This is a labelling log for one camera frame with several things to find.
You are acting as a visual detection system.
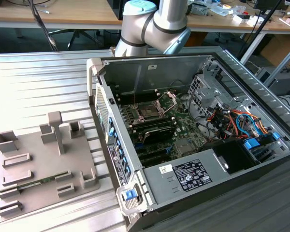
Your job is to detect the CPU socket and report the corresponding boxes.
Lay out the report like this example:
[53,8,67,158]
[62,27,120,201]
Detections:
[134,102,165,121]

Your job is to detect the black RAM slot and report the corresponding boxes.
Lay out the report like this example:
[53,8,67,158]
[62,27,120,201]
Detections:
[130,117,171,126]
[132,120,175,133]

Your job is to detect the black expansion slot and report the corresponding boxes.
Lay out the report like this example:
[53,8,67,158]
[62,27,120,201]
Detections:
[136,146,169,159]
[139,154,172,168]

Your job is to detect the black graphics card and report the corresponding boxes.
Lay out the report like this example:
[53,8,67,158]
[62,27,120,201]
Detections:
[141,127,176,145]

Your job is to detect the metal socket cover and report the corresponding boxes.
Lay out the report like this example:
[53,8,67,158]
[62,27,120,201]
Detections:
[154,90,179,114]

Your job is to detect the green motherboard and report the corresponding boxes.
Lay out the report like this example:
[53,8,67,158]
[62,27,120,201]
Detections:
[117,90,210,169]

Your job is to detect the open grey PC case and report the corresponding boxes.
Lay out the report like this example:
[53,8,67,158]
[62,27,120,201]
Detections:
[86,45,290,232]

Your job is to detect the grey chipset heatsink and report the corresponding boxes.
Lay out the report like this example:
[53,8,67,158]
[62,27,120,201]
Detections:
[174,138,193,156]

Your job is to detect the metal drive cage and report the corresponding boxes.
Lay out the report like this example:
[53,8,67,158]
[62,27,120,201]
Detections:
[187,73,235,119]

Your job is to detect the grey power supply with label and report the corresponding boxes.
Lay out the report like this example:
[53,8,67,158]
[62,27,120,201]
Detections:
[142,147,232,206]

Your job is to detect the black office chair base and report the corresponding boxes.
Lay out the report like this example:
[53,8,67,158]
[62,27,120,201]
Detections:
[46,28,104,50]

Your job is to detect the grey plastic parts rack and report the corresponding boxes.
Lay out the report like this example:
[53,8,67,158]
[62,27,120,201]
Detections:
[0,111,102,223]

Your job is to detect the blue disk carrier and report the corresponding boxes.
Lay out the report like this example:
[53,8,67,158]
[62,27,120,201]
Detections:
[243,131,281,163]

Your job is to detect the green RAM stick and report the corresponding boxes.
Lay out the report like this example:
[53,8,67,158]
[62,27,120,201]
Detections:
[15,175,57,191]

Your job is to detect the grey metal device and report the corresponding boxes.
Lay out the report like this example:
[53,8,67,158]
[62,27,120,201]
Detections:
[190,4,210,16]

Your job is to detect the black stand pole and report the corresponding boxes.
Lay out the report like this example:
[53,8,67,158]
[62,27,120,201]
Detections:
[238,0,283,62]

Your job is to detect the white boxes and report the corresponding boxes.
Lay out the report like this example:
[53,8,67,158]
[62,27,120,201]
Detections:
[232,14,257,27]

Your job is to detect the grey computer box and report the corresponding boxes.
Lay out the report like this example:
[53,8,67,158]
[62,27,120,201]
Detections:
[256,66,290,96]

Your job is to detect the brown cardboard piece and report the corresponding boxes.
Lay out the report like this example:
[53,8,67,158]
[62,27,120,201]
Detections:
[279,16,290,29]

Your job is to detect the orange power wires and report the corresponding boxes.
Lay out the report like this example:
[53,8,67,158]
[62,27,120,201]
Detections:
[206,108,269,142]

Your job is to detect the blue wire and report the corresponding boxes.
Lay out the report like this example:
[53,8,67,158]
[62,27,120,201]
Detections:
[235,112,261,137]

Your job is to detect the thin black cable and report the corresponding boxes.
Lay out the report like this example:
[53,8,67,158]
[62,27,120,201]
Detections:
[26,0,60,52]

